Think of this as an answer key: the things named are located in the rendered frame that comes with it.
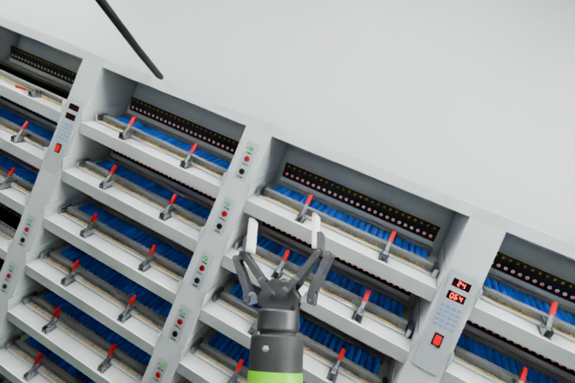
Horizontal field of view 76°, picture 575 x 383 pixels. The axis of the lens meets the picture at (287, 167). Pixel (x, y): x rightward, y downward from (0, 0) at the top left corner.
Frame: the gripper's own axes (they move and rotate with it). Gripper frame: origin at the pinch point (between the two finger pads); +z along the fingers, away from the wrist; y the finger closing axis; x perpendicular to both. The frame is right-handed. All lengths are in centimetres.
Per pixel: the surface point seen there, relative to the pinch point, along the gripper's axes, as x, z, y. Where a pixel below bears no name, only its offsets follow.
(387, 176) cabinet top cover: -32.3, 23.2, 17.7
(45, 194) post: -19, 25, -103
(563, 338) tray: -58, -16, 56
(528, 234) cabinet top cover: -43, 7, 51
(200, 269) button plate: -36, -1, -42
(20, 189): -20, 30, -122
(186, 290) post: -38, -6, -48
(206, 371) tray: -51, -29, -45
